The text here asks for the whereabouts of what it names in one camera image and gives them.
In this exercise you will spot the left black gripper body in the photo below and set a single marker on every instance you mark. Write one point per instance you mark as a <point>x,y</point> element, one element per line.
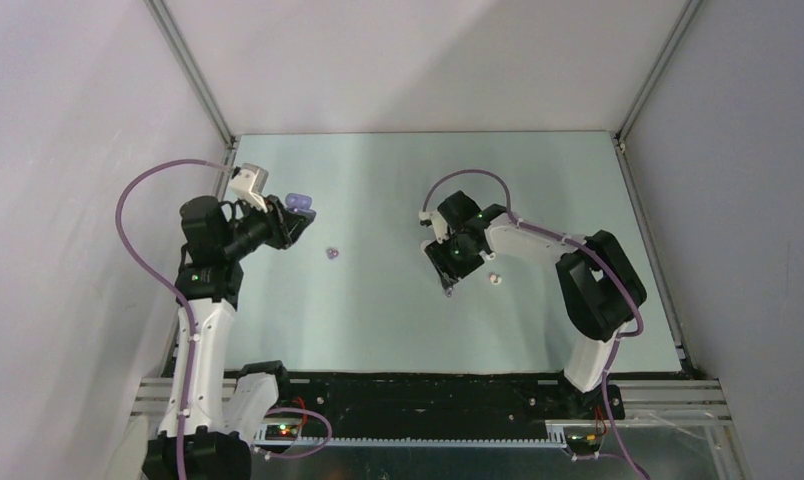
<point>269,228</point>

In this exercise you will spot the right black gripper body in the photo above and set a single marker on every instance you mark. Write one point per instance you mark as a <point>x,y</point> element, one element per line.
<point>460,258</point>

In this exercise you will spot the purple earbud charging case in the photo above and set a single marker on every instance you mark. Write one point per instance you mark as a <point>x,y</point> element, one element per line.
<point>298,203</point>

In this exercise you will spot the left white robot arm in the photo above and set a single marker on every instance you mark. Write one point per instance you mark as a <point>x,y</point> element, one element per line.
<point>203,434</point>

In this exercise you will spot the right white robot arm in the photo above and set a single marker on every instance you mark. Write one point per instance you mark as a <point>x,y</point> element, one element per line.
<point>600,288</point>

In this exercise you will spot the left circuit board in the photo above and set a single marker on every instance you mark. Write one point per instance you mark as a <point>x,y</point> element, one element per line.
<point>281,433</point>

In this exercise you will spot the circuit board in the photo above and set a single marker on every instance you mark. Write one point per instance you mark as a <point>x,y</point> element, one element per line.
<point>583,447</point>
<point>281,433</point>

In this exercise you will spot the right circuit board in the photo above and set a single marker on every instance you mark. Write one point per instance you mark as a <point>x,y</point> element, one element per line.
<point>583,447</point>

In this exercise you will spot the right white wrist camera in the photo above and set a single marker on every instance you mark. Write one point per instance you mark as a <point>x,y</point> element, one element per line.
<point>434,220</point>

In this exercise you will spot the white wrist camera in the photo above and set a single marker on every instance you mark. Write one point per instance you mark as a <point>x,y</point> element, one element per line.
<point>247,183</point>
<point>434,220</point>

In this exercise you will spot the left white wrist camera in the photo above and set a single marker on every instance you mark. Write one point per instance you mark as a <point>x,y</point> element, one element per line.
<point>247,183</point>

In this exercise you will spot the left aluminium frame post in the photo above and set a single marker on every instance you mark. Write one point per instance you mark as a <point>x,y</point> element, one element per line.
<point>181,51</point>

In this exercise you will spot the aluminium frame post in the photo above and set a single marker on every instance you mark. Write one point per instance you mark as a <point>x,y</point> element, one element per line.
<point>659,66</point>
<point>181,51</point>

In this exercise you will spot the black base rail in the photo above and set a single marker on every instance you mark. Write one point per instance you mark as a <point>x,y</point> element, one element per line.
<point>435,407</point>

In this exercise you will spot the right aluminium frame post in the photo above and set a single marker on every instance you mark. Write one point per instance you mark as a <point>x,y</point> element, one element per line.
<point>659,66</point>

